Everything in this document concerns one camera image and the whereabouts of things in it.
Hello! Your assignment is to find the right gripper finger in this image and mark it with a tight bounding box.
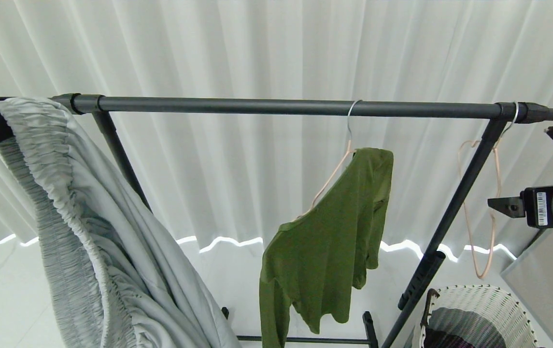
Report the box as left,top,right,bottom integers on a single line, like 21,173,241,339
487,196,524,218

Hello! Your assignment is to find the pink clothes hanger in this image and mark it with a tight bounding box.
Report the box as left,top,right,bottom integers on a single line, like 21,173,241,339
458,101,518,280
300,100,363,218

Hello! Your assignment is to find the pale grey garment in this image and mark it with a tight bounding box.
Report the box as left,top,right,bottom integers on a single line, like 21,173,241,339
0,97,243,348

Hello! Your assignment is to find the green long-sleeved shirt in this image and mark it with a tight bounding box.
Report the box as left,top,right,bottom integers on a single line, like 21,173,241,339
259,147,394,348

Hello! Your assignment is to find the white laundry basket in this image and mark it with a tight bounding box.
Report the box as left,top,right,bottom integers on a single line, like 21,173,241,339
411,285,540,348

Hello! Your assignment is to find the black clothes rack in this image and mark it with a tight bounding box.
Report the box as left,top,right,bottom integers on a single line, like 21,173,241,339
0,93,553,348

